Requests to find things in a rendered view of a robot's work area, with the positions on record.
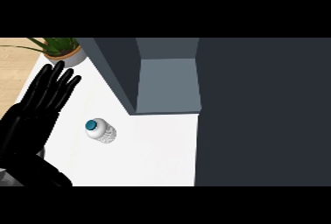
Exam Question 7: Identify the dark grey cabinet door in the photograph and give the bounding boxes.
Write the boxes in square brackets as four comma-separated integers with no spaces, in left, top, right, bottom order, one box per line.
[192,38,331,187]

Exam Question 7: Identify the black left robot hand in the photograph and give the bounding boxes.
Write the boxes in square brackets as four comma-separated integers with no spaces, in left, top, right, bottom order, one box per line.
[0,59,83,187]

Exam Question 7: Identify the grey cabinet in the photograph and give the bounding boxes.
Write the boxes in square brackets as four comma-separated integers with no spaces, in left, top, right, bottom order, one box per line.
[76,38,203,116]

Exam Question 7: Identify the white water bottle blue cap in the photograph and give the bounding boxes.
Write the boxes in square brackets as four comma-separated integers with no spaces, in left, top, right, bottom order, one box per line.
[84,117,118,144]

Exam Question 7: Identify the green potted plant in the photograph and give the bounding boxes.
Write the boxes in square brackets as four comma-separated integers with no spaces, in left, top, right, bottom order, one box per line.
[0,38,89,69]

